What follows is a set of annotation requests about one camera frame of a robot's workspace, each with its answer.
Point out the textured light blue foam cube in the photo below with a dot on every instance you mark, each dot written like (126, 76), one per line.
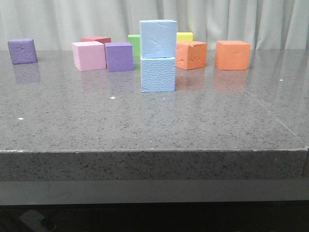
(158, 74)

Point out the smooth purple foam cube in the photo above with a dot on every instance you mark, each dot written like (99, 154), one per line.
(119, 57)

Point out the chipped orange foam cube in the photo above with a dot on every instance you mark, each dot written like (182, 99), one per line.
(191, 55)

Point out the green foam cube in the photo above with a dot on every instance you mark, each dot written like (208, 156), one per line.
(134, 39)

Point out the yellow foam cube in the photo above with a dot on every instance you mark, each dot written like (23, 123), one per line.
(185, 36)

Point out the pink foam cube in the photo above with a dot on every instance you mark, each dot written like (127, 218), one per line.
(89, 55)

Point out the red foam cube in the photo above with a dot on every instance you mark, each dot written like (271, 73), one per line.
(100, 39)

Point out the smooth orange foam cube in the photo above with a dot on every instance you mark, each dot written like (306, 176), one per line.
(232, 55)

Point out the white curtain backdrop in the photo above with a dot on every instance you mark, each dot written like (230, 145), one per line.
(55, 24)

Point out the dented purple foam cube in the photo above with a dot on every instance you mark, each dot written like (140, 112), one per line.
(22, 51)

